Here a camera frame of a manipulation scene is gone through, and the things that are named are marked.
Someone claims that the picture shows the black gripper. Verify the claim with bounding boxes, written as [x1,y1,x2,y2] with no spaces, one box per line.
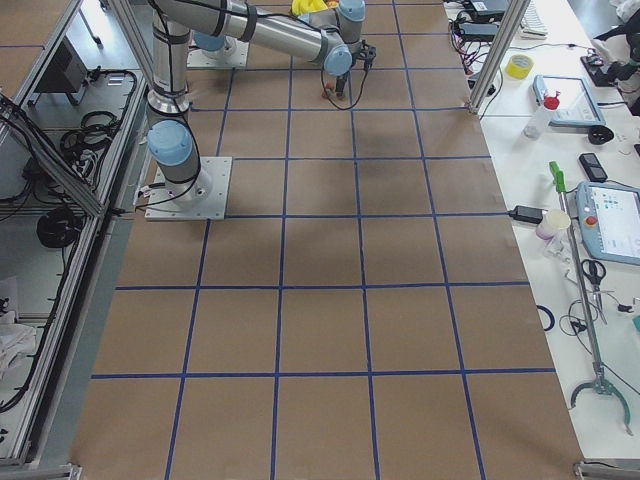
[334,52,362,93]

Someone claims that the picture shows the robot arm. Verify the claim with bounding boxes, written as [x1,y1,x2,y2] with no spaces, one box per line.
[147,1,366,200]

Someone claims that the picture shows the yellow banana bunch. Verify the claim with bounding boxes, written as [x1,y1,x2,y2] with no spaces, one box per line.
[291,0,328,17]

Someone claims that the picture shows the yellow tape roll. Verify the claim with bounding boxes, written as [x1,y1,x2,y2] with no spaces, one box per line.
[504,54,534,80]

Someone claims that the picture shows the plastic bottle red cap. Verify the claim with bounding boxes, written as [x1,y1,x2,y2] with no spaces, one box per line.
[523,91,560,140]

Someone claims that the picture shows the black power adapter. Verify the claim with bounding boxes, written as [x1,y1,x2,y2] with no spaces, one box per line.
[507,205,546,225]

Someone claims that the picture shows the teach pendant far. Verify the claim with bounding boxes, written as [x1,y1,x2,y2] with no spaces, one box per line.
[532,75,606,128]

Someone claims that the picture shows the teach pendant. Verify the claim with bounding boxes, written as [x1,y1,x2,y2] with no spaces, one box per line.
[575,181,639,266]
[532,75,606,128]

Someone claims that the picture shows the black small bowl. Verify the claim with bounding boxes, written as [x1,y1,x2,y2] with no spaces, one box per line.
[588,125,614,146]

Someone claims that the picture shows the teach pendant near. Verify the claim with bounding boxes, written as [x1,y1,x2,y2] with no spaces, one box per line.
[575,181,639,266]

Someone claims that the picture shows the black scissors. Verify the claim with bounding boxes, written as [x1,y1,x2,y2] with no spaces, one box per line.
[581,259,607,324]

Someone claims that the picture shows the reacher grabber tool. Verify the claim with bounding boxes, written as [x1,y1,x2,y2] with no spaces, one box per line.
[548,160,634,435]

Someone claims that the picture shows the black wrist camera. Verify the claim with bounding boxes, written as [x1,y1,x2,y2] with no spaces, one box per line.
[359,41,377,72]

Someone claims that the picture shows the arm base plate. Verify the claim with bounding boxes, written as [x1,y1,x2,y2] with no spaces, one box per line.
[144,157,233,221]
[187,39,249,70]

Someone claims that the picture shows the aluminium frame post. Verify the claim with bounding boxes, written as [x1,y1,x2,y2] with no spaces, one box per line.
[468,0,530,114]

